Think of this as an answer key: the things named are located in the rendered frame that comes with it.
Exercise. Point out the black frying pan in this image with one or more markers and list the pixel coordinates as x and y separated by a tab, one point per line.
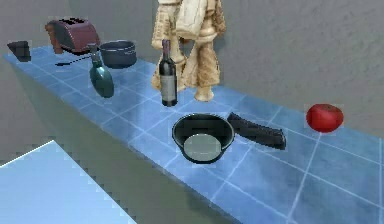
203	133

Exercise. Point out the dark wine bottle grey label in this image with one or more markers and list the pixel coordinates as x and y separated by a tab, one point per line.
168	80

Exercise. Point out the beige carved statue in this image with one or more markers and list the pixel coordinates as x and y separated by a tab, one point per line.
200	63

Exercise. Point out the dark grey cooking pot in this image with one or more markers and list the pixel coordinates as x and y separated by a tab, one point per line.
118	55

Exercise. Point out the green round glass bottle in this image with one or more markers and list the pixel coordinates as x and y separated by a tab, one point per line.
101	80

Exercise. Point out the black thin utensil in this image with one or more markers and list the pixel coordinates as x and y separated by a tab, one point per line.
71	61

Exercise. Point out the red tomato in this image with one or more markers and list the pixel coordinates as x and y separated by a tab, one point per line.
324	117

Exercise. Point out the dark red toaster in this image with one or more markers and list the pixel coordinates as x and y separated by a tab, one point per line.
74	35

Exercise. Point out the small black box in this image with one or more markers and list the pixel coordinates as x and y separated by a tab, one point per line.
20	50

